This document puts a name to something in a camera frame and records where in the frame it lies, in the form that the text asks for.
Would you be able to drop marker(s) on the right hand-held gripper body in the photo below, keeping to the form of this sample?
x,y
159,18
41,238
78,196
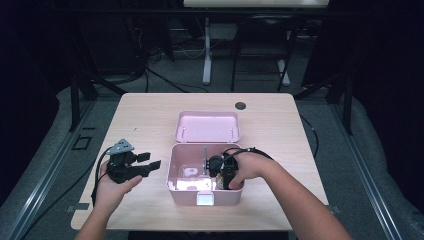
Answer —
x,y
223,165

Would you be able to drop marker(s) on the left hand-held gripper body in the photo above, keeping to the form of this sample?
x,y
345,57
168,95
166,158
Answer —
x,y
120,166

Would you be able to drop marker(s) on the person's right hand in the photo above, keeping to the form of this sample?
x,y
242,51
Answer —
x,y
253,165

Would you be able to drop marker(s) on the person's left hand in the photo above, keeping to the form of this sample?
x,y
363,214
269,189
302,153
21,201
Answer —
x,y
110,195

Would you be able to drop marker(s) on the black round table grommet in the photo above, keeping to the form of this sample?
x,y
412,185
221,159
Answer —
x,y
240,106

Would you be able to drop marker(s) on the grey tape tab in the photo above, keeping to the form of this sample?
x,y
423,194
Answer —
x,y
71,208
336,209

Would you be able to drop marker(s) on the black metal stand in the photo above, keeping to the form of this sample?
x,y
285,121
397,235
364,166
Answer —
x,y
75,100
347,106

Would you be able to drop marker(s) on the white desk with white legs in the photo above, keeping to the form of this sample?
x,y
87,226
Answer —
x,y
207,60

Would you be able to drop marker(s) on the black chair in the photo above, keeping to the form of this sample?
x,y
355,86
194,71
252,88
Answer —
x,y
266,33

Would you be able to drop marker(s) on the aluminium floor rail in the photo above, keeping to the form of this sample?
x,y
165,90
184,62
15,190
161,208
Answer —
x,y
43,186
366,176

